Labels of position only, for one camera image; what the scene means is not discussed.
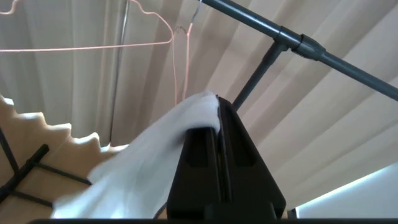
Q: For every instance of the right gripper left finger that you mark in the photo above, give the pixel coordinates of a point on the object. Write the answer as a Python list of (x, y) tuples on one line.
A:
[(202, 186)]

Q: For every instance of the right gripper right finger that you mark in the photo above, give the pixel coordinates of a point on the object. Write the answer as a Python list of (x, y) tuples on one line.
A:
[(248, 186)]

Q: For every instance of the white printed t-shirt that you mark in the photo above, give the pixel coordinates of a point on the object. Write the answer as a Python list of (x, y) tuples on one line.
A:
[(140, 174)]

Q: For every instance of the pink clothes hanger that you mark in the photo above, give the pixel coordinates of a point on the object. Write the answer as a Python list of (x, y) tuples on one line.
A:
[(187, 46), (93, 47)]

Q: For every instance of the beige curtain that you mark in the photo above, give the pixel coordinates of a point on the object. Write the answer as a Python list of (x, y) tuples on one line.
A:
[(311, 124)]

